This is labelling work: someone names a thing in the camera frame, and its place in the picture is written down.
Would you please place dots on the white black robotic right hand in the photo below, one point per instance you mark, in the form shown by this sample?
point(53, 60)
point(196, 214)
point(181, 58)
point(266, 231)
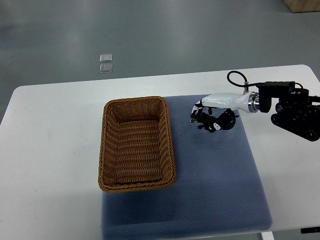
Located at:
point(215, 104)

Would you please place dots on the dark green toy crocodile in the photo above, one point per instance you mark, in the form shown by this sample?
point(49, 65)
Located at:
point(225, 121)

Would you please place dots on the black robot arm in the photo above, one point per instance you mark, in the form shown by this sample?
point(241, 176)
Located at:
point(296, 111)

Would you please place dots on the brown wicker basket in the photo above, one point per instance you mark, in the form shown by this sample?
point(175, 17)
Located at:
point(136, 147)

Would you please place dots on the blue-grey fabric mat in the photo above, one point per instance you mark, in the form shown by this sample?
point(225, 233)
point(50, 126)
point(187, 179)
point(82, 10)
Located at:
point(217, 189)

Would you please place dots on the wooden box corner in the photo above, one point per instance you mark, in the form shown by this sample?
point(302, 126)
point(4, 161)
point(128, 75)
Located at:
point(303, 6)

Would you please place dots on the white table leg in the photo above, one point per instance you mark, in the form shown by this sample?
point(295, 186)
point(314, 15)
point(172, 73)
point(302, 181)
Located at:
point(268, 235)

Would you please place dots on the black table control panel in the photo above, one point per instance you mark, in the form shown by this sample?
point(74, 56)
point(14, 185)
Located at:
point(310, 230)

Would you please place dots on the lower floor socket plate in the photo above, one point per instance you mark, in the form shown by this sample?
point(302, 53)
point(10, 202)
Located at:
point(106, 68)

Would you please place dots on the floor socket plate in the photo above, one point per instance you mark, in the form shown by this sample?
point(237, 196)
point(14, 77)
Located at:
point(106, 57)
point(106, 68)

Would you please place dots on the upper floor socket plate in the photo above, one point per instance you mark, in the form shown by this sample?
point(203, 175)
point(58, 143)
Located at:
point(106, 57)

